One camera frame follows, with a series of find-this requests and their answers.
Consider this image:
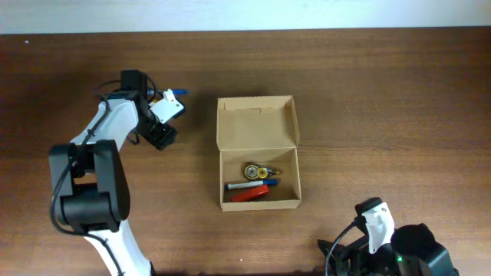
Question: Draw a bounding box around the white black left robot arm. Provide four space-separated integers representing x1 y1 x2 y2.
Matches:
49 70 186 275

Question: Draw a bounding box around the blue whiteboard marker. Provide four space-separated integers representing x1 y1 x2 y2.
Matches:
225 179 278 190

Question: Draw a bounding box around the brown cardboard box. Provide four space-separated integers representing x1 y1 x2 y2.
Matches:
216 96 302 212

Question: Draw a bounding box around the blue ballpoint pen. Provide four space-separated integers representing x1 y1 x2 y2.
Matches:
147 89 189 96

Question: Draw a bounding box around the black yellow correction tape dispenser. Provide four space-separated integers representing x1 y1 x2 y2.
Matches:
243 163 282 180

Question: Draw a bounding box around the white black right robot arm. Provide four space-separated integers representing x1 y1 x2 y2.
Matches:
318 197 460 276

